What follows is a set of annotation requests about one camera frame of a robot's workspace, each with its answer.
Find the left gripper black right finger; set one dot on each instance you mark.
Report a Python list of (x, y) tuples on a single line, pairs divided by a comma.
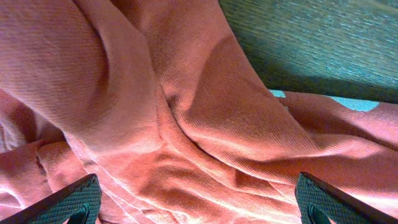
[(320, 202)]

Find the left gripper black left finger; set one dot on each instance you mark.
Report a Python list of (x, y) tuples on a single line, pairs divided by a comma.
[(78, 202)]

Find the red soccer t-shirt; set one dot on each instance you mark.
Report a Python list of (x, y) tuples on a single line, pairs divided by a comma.
[(159, 100)]

